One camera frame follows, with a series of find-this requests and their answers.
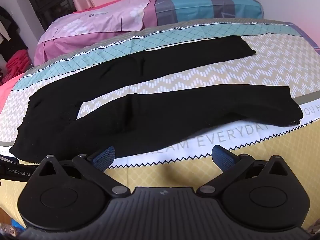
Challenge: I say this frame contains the pink floral quilt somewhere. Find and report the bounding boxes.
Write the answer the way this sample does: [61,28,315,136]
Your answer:
[34,0,160,66]

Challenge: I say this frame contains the dark window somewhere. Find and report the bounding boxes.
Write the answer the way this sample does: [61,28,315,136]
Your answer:
[21,0,77,32]

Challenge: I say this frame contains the yellow teal patterned quilt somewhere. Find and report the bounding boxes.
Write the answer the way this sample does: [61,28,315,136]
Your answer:
[0,19,320,230]

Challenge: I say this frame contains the stack of red clothes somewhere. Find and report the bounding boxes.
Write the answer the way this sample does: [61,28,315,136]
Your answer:
[2,50,33,84]

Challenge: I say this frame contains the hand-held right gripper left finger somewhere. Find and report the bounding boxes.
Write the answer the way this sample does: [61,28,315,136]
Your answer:
[32,145,131,197]

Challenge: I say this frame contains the black pants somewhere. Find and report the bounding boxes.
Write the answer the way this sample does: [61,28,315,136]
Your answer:
[9,36,304,163]

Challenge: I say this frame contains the dark hanging clothes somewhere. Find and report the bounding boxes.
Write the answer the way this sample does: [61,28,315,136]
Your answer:
[0,6,28,63]

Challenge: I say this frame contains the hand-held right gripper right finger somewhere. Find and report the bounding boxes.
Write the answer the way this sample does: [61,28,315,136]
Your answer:
[196,145,292,197]

